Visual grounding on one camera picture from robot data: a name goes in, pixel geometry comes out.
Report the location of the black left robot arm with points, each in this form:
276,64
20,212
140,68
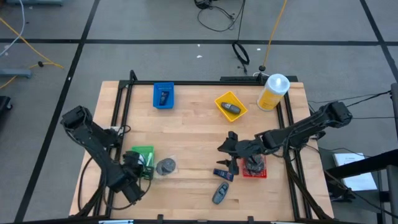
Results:
102,158

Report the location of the blue plastic basket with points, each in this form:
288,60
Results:
157,104

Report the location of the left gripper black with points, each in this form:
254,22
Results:
132,163

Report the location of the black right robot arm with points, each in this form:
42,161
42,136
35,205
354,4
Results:
304,127

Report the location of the yellow plastic basket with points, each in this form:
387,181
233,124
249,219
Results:
222,99

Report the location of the red plastic basket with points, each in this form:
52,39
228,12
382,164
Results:
255,175

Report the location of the grey floor rail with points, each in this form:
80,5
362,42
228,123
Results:
15,73

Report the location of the black aluminium table frame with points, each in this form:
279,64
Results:
199,83

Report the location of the white yellow wipes canister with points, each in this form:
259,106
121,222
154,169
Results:
272,93

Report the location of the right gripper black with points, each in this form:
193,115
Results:
248,147

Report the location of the black side table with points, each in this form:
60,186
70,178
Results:
373,158

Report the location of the black caster wheel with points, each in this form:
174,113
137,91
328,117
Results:
4,102

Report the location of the navy travel bottle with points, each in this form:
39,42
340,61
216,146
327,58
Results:
163,98
223,175

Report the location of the dark grey deodorant bottle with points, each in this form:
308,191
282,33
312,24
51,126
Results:
230,108

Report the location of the green plastic basket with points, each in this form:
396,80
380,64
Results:
140,148

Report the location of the grey remote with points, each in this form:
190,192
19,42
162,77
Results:
220,193

